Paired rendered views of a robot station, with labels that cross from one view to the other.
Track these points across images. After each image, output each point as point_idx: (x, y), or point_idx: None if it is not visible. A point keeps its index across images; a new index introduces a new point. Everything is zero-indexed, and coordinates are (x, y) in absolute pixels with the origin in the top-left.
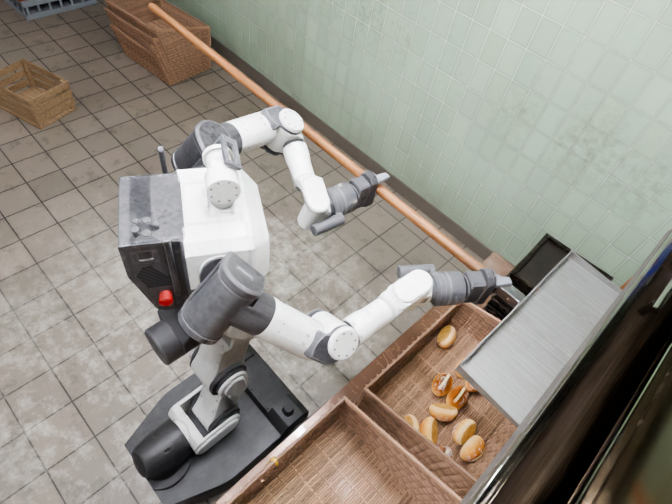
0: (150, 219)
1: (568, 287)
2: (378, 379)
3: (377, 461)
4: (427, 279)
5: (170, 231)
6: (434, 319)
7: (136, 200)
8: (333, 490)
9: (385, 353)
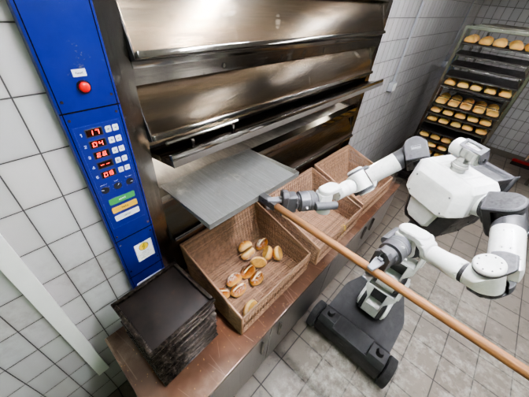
0: None
1: (221, 209)
2: (303, 258)
3: None
4: (323, 188)
5: None
6: (254, 332)
7: (493, 168)
8: (310, 235)
9: (292, 300)
